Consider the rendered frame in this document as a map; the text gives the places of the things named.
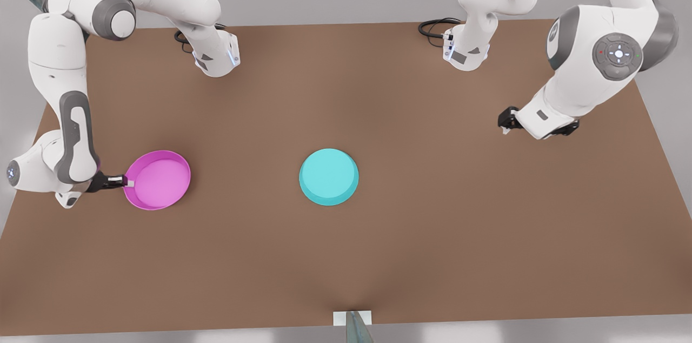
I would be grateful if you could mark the pink plate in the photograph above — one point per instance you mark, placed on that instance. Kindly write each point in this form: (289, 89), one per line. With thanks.
(159, 180)

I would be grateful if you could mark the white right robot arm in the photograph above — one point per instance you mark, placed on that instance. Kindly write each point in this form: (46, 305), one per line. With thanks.
(59, 67)

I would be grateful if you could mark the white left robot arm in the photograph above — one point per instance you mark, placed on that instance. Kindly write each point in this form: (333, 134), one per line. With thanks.
(589, 61)

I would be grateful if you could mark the blue plate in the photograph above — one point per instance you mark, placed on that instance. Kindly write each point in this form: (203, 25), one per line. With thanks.
(328, 176)

